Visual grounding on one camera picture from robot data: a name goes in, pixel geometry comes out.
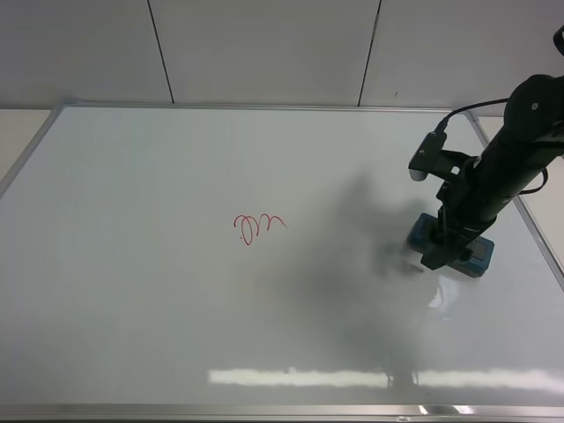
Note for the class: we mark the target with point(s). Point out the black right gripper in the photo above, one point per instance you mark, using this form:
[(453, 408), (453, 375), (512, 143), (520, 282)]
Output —
[(474, 191)]

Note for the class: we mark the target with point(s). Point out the blue board eraser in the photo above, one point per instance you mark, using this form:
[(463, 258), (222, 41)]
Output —
[(482, 248)]

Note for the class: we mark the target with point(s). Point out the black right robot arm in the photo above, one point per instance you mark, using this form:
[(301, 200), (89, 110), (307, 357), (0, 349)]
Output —
[(532, 123)]

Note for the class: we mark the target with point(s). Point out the red marker scribble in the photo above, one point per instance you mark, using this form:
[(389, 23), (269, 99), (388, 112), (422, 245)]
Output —
[(251, 227)]

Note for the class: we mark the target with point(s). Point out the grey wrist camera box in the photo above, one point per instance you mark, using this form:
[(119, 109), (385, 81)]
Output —
[(428, 158)]

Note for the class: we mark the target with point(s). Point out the white whiteboard with aluminium frame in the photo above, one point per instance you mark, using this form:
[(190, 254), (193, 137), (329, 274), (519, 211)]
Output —
[(127, 294)]

